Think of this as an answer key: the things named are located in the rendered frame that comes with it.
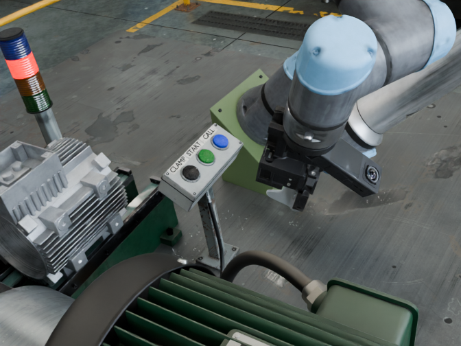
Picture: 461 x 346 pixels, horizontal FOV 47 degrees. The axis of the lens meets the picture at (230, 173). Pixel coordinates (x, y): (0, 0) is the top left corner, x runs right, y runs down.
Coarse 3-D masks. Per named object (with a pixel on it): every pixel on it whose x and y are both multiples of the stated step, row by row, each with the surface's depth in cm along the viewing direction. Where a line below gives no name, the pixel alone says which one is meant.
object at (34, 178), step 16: (0, 160) 90; (16, 160) 93; (32, 160) 92; (48, 160) 87; (0, 176) 90; (16, 176) 87; (32, 176) 85; (48, 176) 88; (64, 176) 91; (0, 192) 81; (16, 192) 83; (32, 192) 85; (48, 192) 88; (0, 208) 83; (16, 208) 83; (32, 208) 86
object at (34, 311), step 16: (16, 288) 65; (32, 288) 66; (48, 288) 68; (0, 304) 61; (16, 304) 61; (32, 304) 62; (48, 304) 62; (64, 304) 63; (0, 320) 59; (16, 320) 59; (32, 320) 59; (48, 320) 59; (0, 336) 57; (16, 336) 56; (32, 336) 56; (48, 336) 56
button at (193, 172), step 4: (184, 168) 91; (188, 168) 91; (192, 168) 91; (196, 168) 92; (184, 172) 90; (188, 172) 91; (192, 172) 91; (196, 172) 91; (188, 176) 90; (192, 176) 90; (196, 176) 91; (192, 180) 91
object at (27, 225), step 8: (48, 144) 100; (96, 160) 94; (104, 160) 95; (104, 168) 96; (16, 224) 84; (24, 224) 83; (32, 224) 84; (24, 232) 84; (0, 256) 97; (48, 280) 92; (56, 280) 91
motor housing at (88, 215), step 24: (72, 144) 96; (72, 168) 93; (96, 168) 96; (72, 192) 92; (120, 192) 98; (0, 216) 85; (72, 216) 90; (96, 216) 93; (0, 240) 97; (24, 240) 99; (48, 240) 86; (72, 240) 89; (96, 240) 96; (24, 264) 97; (48, 264) 88
